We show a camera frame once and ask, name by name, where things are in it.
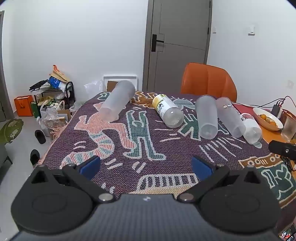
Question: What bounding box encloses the cardboard box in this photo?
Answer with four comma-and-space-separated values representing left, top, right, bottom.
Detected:
107, 80, 121, 92

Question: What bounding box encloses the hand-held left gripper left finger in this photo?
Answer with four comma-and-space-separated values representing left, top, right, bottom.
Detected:
30, 155, 116, 203

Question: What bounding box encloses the white bowl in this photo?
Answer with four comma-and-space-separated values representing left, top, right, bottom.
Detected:
253, 107, 284, 131

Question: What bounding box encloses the orange chair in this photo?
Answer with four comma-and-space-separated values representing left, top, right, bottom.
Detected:
180, 62, 238, 103

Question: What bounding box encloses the black door handle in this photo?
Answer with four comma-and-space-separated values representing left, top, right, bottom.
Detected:
151, 34, 164, 52

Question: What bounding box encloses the red folder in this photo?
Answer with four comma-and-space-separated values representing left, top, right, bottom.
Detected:
232, 102, 255, 116

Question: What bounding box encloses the clear plastic bag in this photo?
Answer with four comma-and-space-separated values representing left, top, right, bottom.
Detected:
84, 80, 103, 95

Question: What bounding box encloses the clear bottle with yellow label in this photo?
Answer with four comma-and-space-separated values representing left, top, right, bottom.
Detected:
152, 93, 185, 128

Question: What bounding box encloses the clear drinking glass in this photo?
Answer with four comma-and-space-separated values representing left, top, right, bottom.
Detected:
281, 115, 296, 142

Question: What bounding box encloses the orange shopping bag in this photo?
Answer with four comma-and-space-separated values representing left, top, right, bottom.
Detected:
14, 95, 35, 117

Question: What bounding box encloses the small clear plastic bottle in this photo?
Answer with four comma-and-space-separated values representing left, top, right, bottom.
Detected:
240, 113, 263, 144

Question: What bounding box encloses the black shoe rack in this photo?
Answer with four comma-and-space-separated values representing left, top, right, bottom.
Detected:
30, 81, 75, 109

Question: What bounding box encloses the brown paper bag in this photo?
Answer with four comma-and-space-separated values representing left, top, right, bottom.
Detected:
49, 65, 70, 82

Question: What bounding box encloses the large frosted plastic cup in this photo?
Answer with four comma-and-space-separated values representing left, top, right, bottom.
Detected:
98, 80, 136, 121

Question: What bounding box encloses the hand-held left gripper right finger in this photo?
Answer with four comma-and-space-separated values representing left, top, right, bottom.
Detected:
177, 155, 266, 203

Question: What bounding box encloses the grey door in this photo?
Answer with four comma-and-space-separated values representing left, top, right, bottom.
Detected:
143, 0, 213, 92

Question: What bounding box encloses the printed woven blanket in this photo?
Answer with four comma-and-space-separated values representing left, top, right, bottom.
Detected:
38, 91, 296, 232

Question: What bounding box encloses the green plush cushion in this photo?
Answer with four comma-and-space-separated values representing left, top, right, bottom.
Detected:
0, 119, 24, 145

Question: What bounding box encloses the blue white plastic bag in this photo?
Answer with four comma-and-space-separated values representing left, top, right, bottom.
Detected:
47, 76, 67, 91

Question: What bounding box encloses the black slipper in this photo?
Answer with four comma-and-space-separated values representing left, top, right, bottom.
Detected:
30, 149, 40, 166
35, 130, 46, 144

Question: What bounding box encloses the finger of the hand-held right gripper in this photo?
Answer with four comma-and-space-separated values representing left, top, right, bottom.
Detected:
268, 140, 296, 172

